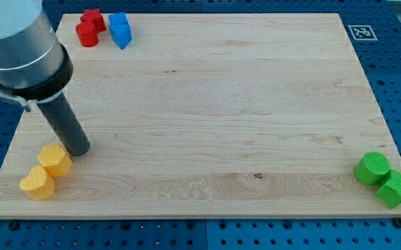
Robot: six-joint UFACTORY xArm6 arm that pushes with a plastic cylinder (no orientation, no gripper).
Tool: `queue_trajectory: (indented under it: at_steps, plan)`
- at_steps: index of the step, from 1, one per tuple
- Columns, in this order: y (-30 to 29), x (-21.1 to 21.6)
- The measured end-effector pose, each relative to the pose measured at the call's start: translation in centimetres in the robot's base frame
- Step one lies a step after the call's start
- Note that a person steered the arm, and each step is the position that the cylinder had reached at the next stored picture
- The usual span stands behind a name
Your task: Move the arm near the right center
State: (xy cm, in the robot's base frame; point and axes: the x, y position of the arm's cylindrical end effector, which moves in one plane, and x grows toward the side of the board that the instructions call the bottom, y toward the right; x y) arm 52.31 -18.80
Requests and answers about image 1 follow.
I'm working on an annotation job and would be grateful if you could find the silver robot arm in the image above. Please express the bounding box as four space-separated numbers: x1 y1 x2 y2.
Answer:
0 0 73 110

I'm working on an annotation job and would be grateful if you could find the wooden board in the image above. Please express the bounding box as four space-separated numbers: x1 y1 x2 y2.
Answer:
0 13 401 220

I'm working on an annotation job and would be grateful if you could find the blue triangular block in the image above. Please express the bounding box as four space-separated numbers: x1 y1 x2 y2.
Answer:
110 24 133 50

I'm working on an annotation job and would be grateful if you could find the blue cube block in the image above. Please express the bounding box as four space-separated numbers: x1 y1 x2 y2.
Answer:
108 12 129 26

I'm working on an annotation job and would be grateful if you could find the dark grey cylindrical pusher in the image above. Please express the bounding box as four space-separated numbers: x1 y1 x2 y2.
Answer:
37 92 90 156

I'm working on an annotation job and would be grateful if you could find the red cylinder block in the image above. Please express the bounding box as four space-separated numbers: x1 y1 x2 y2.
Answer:
76 22 99 47

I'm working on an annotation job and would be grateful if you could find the yellow hexagon block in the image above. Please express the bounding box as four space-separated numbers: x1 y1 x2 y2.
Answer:
37 144 73 177

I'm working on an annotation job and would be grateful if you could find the red star block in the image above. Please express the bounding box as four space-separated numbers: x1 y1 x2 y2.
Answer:
80 8 106 34

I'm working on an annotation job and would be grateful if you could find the yellow heart block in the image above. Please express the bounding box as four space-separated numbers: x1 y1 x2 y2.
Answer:
19 165 56 201

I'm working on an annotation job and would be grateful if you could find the green cylinder block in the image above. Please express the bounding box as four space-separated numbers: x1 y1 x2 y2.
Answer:
354 151 391 185

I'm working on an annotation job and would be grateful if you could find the white fiducial marker tag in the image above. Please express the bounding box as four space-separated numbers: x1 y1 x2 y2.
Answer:
348 24 377 41

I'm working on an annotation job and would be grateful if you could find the green star block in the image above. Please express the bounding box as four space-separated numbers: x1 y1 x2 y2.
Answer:
375 169 401 209

